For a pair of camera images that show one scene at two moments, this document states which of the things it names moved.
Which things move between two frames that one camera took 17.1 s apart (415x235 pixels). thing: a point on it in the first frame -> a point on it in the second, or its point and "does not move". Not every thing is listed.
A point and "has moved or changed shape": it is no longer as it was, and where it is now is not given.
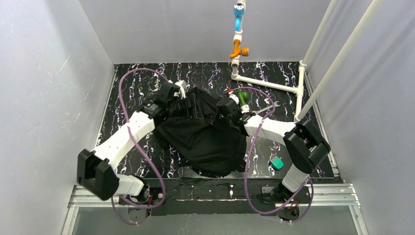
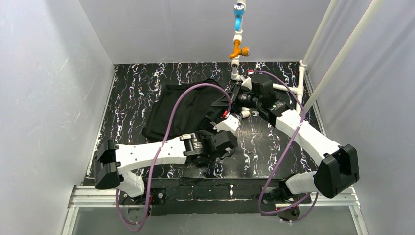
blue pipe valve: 239,12 does not move
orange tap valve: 244,51 does not move
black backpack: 196,136 has moved or changed shape
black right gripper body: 225,105 -> 233,97
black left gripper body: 189,102 -> 213,120
